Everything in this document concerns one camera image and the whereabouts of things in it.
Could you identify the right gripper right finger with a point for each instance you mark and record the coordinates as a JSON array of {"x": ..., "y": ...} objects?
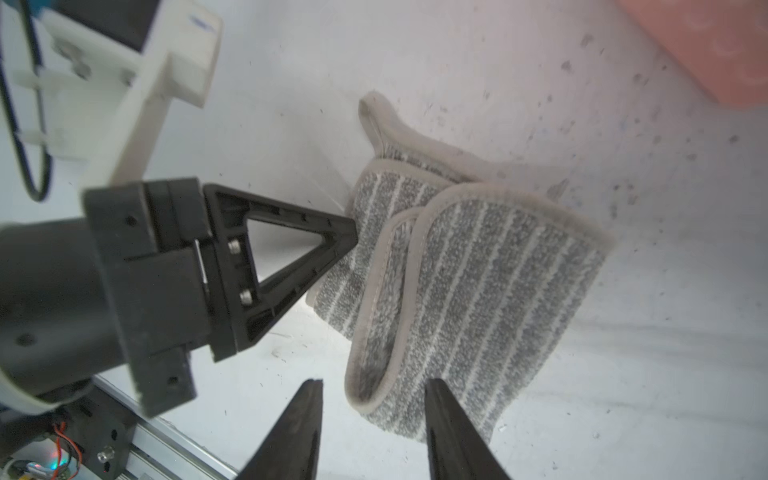
[{"x": 455, "y": 448}]

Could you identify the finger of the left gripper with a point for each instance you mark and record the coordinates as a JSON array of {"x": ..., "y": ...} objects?
[{"x": 262, "y": 257}]

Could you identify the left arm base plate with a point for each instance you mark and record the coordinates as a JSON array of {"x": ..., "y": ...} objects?
[{"x": 93, "y": 434}]

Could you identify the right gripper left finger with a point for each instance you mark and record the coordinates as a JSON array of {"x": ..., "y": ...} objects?
[{"x": 291, "y": 449}]

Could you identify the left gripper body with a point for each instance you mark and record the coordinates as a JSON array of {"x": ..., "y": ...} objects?
[{"x": 145, "y": 235}]

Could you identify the pink plastic basket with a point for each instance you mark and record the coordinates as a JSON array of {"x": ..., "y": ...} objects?
[{"x": 722, "y": 44}]

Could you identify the grey striped dishcloth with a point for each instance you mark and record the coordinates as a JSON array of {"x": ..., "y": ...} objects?
[{"x": 451, "y": 278}]

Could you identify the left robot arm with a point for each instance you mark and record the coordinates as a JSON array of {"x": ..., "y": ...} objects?
[{"x": 57, "y": 331}]

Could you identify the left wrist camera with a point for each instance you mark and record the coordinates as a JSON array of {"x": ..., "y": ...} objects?
[{"x": 101, "y": 79}]

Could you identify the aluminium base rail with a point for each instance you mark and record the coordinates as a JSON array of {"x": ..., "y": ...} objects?
[{"x": 160, "y": 451}]

